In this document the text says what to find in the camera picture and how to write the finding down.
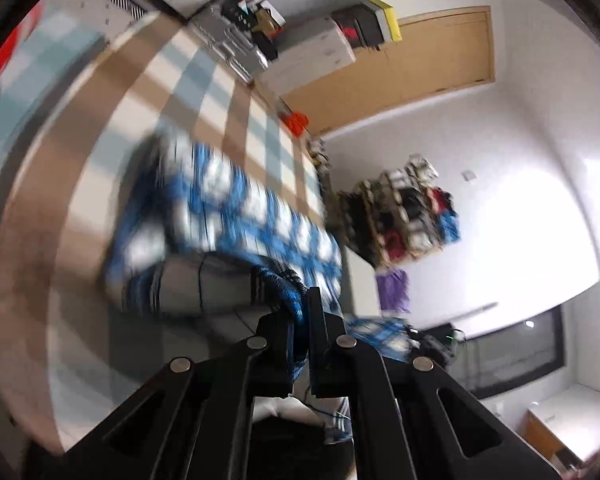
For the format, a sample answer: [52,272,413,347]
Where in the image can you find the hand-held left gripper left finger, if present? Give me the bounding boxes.
[45,312,297,480]

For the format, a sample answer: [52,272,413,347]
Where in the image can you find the blue plaid shirt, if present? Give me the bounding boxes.
[102,130,413,446]

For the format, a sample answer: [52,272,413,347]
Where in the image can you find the dark window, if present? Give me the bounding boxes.
[450,305,566,401]

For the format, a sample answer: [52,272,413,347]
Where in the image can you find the dotted floor mat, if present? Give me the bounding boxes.
[45,0,151,46]

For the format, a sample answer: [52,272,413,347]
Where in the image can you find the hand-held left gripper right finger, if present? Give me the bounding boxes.
[307,286,563,480]

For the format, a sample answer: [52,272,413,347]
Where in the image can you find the white side cabinet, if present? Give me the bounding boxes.
[341,246,383,318]

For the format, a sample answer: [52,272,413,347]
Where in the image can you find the yellow shoe box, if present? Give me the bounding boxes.
[367,0,403,46]

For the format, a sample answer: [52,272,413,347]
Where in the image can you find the purple cloth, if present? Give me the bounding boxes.
[376,268,411,313]

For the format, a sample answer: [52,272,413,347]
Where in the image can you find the yellow shoes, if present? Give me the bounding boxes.
[307,139,331,171]

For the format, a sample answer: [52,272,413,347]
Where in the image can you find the black shoe box red logo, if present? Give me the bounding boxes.
[332,7,366,51]

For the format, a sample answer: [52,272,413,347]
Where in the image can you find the wooden shoe rack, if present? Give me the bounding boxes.
[337,155,461,268]

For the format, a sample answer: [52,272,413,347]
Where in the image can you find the wooden table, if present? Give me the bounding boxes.
[522,382,600,471]

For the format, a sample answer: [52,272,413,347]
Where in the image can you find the grey black shoe box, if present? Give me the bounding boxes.
[355,7,386,48]

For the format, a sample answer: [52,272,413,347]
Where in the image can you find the wooden door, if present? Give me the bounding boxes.
[280,6,496,136]

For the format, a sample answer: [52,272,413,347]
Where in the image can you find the red plastic bag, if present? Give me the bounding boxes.
[281,114,311,136]

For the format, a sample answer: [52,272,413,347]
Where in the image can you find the person's black clothing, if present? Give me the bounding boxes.
[252,412,356,480]

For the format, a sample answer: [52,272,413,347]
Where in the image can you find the checkered bed sheet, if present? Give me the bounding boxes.
[0,0,331,456]

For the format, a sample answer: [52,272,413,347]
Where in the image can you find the cardboard box with black items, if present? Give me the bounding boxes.
[230,0,287,53]

